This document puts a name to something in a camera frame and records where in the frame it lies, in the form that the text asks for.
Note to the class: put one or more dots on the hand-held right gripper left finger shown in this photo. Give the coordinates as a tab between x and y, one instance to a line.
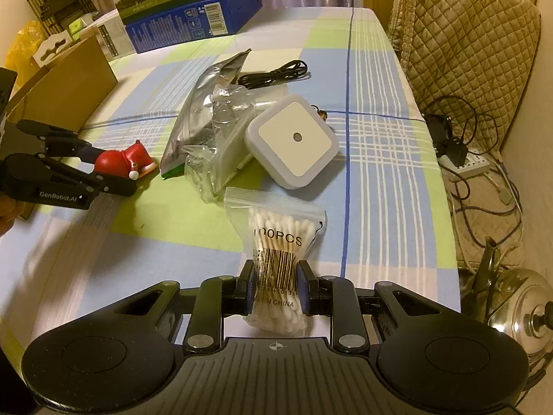
248	287

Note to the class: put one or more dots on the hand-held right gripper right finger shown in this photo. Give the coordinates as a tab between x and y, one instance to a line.
303	288

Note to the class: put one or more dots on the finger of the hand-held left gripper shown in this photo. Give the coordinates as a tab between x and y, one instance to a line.
108	186
65	143

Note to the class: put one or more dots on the red toy figure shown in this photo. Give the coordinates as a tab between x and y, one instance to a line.
123	160

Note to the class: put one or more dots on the brown cardboard box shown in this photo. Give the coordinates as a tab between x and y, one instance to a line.
73	78

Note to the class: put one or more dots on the cotton swab bag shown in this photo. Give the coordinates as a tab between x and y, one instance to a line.
276	224

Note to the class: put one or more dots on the silver foil bag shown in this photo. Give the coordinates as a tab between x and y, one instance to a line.
194	108

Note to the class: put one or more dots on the white square night light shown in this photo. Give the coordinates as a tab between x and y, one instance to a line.
293	138

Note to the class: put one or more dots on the person's left hand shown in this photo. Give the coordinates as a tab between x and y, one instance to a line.
6	214

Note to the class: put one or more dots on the tissue carton with hang tab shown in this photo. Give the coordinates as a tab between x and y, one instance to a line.
52	47

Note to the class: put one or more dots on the yellow plastic bag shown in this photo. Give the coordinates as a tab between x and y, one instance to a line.
23	43

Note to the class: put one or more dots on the clear plastic bag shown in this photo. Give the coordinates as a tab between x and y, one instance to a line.
220	151

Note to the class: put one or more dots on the white product box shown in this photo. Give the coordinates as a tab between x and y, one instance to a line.
110	34

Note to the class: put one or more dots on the checked bedsheet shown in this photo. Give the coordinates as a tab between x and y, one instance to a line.
389	181

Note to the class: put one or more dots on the black folding rack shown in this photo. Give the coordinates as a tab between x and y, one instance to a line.
60	0

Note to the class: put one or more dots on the blue box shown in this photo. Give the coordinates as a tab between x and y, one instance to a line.
190	21

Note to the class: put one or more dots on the small dark trinket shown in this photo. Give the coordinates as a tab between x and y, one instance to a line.
322	113

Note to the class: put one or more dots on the white power strip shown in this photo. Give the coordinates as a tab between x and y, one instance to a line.
468	166

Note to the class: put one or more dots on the black power adapter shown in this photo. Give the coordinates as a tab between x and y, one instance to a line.
451	138

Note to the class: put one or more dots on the steel kettle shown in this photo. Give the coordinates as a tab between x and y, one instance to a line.
518	311

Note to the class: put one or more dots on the quilted beige cover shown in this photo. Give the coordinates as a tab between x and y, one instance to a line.
466	39

